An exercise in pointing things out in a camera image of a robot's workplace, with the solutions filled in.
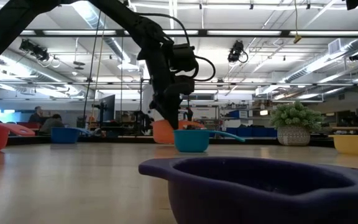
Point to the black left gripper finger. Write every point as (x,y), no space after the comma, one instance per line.
(157,106)
(171,113)

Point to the orange measuring cup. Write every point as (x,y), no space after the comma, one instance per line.
(162,133)

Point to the teal measuring cup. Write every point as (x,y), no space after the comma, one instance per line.
(191,141)

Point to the indigo measuring cup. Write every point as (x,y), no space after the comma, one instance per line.
(216,199)

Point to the blue measuring cup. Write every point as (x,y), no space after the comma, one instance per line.
(64,136)

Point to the yellow measuring cup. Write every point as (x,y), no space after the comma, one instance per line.
(356,145)

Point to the black background robot arm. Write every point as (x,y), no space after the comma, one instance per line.
(141,123)

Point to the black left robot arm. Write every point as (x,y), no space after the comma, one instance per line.
(5,28)

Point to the black monitor on stand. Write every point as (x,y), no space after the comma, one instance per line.
(108,109)

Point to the black overhead light beam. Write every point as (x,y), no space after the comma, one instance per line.
(202,32)

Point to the blue bin on shelf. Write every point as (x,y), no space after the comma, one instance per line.
(236,114)

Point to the blue storage bins row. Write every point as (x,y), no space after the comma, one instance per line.
(250,131)

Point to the person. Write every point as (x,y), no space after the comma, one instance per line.
(51,125)
(37,114)

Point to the green plant in patterned pot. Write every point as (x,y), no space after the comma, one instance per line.
(294,118)

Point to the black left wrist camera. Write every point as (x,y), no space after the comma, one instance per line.
(183,57)

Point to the black aluminium table frame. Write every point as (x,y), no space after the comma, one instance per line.
(244,140)

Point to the black ceiling-hung camera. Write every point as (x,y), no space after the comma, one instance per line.
(236,51)
(34,49)

